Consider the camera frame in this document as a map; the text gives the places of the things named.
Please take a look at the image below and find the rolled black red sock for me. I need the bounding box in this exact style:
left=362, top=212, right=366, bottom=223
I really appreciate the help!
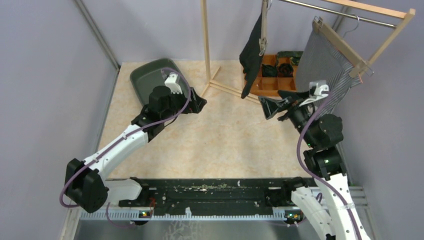
left=277, top=63, right=294, bottom=78

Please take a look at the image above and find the wooden compartment tray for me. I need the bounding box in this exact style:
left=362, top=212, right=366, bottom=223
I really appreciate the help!
left=250, top=54, right=298, bottom=97

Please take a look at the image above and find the folded green camouflage cloth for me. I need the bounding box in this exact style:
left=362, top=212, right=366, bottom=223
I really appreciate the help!
left=276, top=51, right=304, bottom=66

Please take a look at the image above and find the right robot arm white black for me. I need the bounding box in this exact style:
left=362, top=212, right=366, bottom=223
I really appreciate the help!
left=258, top=90, right=370, bottom=240

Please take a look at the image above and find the metal hanging rod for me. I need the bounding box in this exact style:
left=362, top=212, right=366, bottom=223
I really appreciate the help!
left=279, top=0, right=397, bottom=29

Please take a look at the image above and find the green plastic basin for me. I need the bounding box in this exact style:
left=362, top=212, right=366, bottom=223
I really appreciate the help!
left=129, top=58, right=182, bottom=106

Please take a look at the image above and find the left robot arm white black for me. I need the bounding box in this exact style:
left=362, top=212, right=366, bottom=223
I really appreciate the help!
left=59, top=85, right=207, bottom=213

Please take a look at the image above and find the wooden clip hanger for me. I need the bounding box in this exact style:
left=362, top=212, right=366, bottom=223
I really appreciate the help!
left=259, top=0, right=273, bottom=56
left=312, top=16, right=370, bottom=78

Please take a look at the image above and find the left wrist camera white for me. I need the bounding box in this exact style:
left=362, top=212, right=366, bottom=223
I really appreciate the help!
left=164, top=72, right=183, bottom=95

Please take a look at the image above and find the grey striped underwear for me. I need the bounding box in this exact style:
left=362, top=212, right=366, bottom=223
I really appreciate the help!
left=295, top=31, right=361, bottom=118

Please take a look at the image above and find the rolled dark sock middle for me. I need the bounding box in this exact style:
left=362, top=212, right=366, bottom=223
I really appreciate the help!
left=261, top=64, right=278, bottom=78

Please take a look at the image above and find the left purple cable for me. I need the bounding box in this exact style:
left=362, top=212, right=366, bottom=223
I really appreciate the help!
left=58, top=67, right=193, bottom=229

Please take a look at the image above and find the wooden clothes rack frame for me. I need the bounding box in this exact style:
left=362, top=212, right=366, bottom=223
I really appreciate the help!
left=200, top=0, right=416, bottom=96

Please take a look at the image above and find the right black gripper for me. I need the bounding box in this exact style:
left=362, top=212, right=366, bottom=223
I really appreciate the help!
left=258, top=89, right=318, bottom=147

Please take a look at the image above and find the black underwear orange trim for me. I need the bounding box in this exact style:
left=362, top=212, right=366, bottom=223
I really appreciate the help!
left=239, top=14, right=263, bottom=99

